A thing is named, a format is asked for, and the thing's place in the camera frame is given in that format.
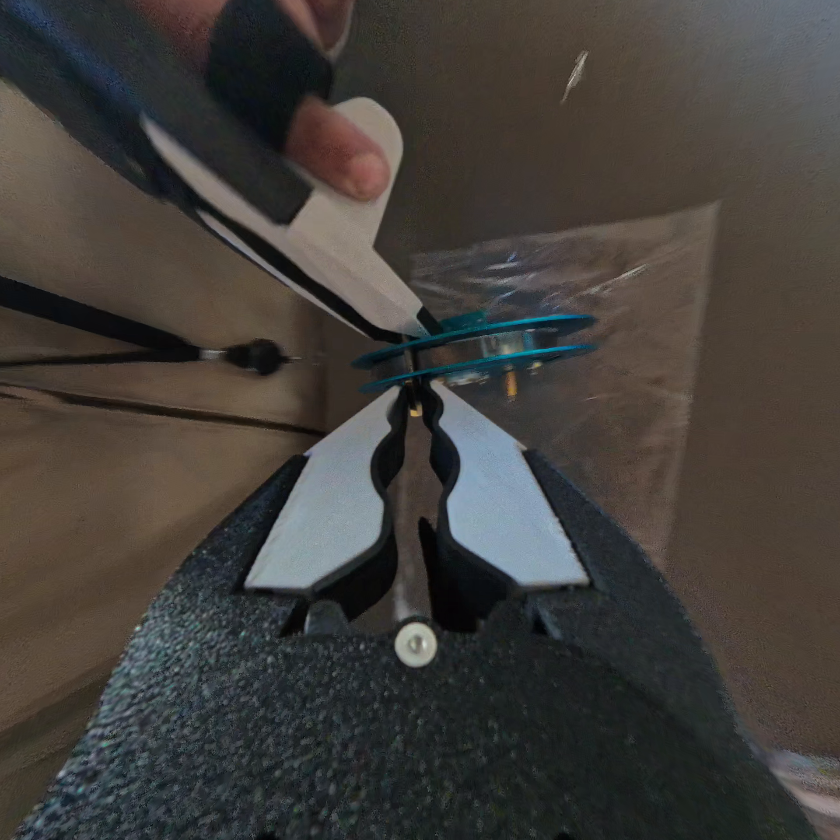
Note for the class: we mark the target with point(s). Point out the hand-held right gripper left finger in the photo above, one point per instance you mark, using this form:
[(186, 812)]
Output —
[(321, 518)]

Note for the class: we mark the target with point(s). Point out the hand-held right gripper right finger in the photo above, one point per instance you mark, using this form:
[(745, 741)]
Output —
[(505, 518)]

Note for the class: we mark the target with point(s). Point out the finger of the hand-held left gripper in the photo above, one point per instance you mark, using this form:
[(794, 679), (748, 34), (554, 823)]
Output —
[(275, 269), (367, 275)]

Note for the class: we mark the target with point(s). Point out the brass hex standoff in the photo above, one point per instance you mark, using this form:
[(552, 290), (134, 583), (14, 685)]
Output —
[(415, 401)]

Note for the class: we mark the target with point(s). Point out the blue disc bearing assembly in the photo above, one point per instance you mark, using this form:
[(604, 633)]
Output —
[(544, 323)]

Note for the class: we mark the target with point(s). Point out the person's left hand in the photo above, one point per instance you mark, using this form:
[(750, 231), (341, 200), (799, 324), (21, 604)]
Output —
[(348, 157)]

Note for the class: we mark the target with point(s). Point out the clear plastic bag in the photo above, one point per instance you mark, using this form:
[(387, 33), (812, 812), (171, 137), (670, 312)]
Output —
[(623, 394)]

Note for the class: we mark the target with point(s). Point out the small clear plastic scrap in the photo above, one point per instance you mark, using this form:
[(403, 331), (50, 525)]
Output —
[(574, 75)]

